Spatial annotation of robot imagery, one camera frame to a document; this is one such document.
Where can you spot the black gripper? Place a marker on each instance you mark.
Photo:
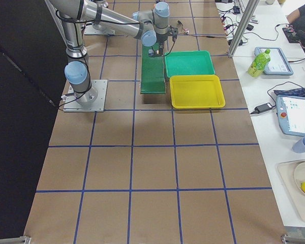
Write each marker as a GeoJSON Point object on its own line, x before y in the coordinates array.
{"type": "Point", "coordinates": [161, 38]}

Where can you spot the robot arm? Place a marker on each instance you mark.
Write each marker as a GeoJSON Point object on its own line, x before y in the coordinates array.
{"type": "Point", "coordinates": [150, 26]}
{"type": "Point", "coordinates": [76, 63]}

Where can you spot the green plastic tray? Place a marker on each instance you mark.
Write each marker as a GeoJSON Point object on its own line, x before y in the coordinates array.
{"type": "Point", "coordinates": [189, 63]}

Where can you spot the green conveyor belt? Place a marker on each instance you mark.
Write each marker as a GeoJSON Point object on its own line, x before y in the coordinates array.
{"type": "Point", "coordinates": [152, 73]}

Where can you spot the yellow plastic tray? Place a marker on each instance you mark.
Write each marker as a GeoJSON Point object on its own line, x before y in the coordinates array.
{"type": "Point", "coordinates": [196, 92]}

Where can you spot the green tea bottle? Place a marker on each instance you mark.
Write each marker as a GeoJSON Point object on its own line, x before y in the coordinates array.
{"type": "Point", "coordinates": [259, 63]}

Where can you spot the black power adapter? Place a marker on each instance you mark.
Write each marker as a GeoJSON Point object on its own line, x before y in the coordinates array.
{"type": "Point", "coordinates": [262, 108]}

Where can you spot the teach pendant tablet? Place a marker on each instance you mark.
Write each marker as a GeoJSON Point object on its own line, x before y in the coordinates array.
{"type": "Point", "coordinates": [291, 114]}
{"type": "Point", "coordinates": [278, 64]}

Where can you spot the blue cup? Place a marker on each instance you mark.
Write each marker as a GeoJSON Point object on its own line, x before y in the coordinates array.
{"type": "Point", "coordinates": [299, 146]}

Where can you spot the beige tray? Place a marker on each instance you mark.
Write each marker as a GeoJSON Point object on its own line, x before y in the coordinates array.
{"type": "Point", "coordinates": [293, 175]}

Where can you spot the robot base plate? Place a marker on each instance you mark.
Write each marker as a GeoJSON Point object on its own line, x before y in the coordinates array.
{"type": "Point", "coordinates": [98, 30]}
{"type": "Point", "coordinates": [92, 101]}

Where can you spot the aluminium frame post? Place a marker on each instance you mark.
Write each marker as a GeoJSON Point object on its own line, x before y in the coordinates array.
{"type": "Point", "coordinates": [246, 17]}

